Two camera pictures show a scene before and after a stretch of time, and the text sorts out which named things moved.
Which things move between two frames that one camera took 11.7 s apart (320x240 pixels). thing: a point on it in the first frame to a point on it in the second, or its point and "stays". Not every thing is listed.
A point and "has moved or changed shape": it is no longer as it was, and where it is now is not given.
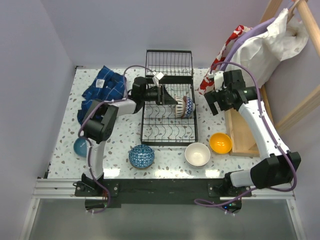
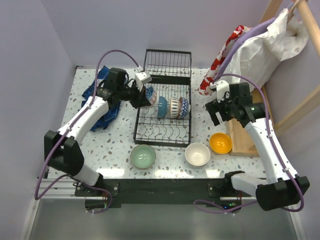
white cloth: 284,37 stays
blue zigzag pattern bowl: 190,107 has moved or changed shape
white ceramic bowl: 197,154 stays
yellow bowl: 220,143 stays
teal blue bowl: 81,146 to 162,107
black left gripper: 161,95 to 139,96
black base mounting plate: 107,193 stays
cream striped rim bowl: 180,107 has moved or changed shape
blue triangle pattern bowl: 142,156 has moved or changed shape
